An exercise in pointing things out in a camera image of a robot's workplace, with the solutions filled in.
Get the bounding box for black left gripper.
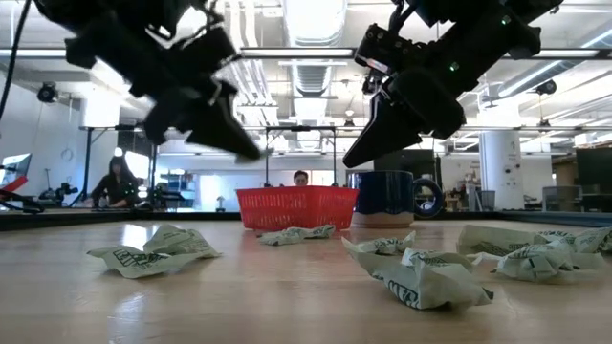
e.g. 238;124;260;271
142;77;263;162

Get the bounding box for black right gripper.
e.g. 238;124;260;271
341;65;469;170

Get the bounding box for grey waste bin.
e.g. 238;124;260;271
479;189;498;212

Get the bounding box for black panel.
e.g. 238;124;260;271
372;148;442;183

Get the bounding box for dark blue ceramic mug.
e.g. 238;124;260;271
347;170;445;229

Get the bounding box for red plastic mesh basket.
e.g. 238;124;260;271
235;185;360;231

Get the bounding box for white round pillar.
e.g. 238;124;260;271
478;97;523;211

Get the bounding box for black ceiling fixture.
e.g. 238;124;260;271
534;78;558;97

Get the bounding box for black ceiling spotlight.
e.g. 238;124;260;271
36;81;59;104

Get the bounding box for computer monitor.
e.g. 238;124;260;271
0;152;33;190

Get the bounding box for dark cabinet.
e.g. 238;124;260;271
575;147;612;214

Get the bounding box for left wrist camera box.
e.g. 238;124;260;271
179;26;243;82

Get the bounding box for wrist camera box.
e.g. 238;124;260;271
179;26;243;82
354;22;426;73

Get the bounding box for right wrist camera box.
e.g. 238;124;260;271
354;22;426;73

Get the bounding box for silver ceiling air duct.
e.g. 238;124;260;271
284;0;349;120

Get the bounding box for black metal frame stand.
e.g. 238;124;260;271
78;124;162;209

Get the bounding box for black cable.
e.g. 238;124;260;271
0;0;33;120

